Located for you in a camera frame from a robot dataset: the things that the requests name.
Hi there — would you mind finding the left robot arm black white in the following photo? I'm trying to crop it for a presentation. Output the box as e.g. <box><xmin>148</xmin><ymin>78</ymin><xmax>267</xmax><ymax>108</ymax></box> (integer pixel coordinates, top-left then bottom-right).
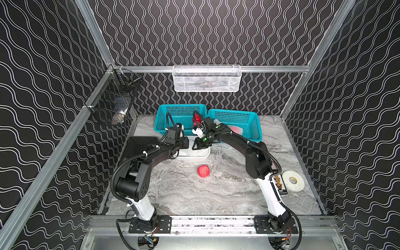
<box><xmin>110</xmin><ymin>113</ymin><xmax>189</xmax><ymax>250</ymax></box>

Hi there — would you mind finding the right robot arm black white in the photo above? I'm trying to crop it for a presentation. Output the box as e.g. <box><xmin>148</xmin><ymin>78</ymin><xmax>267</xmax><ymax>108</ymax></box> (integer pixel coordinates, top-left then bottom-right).
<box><xmin>192</xmin><ymin>111</ymin><xmax>303</xmax><ymax>250</ymax></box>

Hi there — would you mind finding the white plastic tray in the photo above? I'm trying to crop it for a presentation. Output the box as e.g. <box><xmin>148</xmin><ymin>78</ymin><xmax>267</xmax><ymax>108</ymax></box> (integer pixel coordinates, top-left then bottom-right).
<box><xmin>177</xmin><ymin>148</ymin><xmax>210</xmax><ymax>160</ymax></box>

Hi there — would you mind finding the left teal plastic basket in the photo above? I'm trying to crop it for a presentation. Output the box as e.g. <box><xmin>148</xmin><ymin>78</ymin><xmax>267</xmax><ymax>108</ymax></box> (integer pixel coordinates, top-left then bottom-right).
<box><xmin>154</xmin><ymin>104</ymin><xmax>207</xmax><ymax>136</ymax></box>

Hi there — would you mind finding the teal plastic basket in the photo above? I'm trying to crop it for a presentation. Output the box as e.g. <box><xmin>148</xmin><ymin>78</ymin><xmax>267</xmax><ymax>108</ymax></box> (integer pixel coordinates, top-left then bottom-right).
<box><xmin>207</xmin><ymin>109</ymin><xmax>262</xmax><ymax>142</ymax></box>
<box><xmin>154</xmin><ymin>104</ymin><xmax>207</xmax><ymax>136</ymax></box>

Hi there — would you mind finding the right teal plastic basket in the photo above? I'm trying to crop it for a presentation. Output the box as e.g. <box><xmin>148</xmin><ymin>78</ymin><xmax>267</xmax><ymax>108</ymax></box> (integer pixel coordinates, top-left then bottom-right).
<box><xmin>207</xmin><ymin>109</ymin><xmax>262</xmax><ymax>142</ymax></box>

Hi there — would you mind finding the black plastic tool case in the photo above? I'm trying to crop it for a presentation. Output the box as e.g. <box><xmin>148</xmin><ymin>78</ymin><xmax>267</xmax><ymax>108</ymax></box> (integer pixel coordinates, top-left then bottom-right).
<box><xmin>117</xmin><ymin>136</ymin><xmax>158</xmax><ymax>174</ymax></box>

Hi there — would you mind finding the object in black basket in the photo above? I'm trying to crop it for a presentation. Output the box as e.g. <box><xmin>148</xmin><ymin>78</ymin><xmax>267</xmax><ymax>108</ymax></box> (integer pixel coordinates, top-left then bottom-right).
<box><xmin>111</xmin><ymin>108</ymin><xmax>128</xmax><ymax>125</ymax></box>

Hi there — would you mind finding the white tape roll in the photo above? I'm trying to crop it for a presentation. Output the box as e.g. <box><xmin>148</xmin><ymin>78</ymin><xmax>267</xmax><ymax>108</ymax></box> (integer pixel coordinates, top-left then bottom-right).
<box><xmin>282</xmin><ymin>170</ymin><xmax>305</xmax><ymax>192</ymax></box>

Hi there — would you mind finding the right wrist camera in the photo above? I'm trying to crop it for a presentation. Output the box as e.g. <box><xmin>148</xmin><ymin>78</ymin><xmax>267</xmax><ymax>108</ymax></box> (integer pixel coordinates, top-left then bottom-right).
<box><xmin>192</xmin><ymin>127</ymin><xmax>204</xmax><ymax>138</ymax></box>

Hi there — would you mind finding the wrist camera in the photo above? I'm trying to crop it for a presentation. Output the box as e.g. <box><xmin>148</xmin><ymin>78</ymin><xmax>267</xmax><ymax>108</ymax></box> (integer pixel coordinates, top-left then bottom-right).
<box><xmin>192</xmin><ymin>127</ymin><xmax>204</xmax><ymax>138</ymax></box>
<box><xmin>176</xmin><ymin>123</ymin><xmax>184</xmax><ymax>130</ymax></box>

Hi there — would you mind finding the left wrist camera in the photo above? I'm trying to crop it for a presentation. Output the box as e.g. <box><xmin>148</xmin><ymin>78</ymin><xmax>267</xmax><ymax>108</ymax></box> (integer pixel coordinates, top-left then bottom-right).
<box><xmin>176</xmin><ymin>123</ymin><xmax>184</xmax><ymax>130</ymax></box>

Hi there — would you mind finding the white wire wall basket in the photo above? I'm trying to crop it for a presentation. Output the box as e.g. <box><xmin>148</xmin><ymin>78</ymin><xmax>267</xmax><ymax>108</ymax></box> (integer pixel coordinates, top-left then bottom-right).
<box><xmin>172</xmin><ymin>65</ymin><xmax>242</xmax><ymax>93</ymax></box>

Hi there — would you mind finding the black wire wall basket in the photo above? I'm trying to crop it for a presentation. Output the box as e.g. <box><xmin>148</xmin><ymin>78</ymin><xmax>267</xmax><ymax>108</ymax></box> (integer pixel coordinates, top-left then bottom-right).
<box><xmin>86</xmin><ymin>67</ymin><xmax>144</xmax><ymax>127</ymax></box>

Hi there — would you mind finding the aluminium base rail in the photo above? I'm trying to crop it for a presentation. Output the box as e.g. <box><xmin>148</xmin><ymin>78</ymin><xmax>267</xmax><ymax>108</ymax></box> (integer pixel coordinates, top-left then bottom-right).
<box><xmin>90</xmin><ymin>215</ymin><xmax>338</xmax><ymax>236</ymax></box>

